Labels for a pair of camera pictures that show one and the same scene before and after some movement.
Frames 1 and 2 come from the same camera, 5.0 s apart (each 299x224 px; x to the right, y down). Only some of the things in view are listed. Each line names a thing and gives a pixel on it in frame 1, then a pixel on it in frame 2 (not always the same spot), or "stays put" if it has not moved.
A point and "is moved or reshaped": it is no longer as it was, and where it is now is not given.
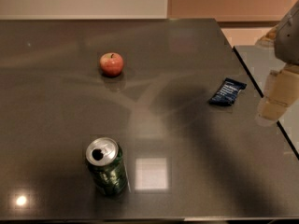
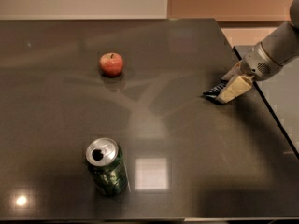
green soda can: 106,160 stays put
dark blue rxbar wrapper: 226,94 is moved or reshaped
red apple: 111,63 stays put
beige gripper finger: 281,91 → 257,63
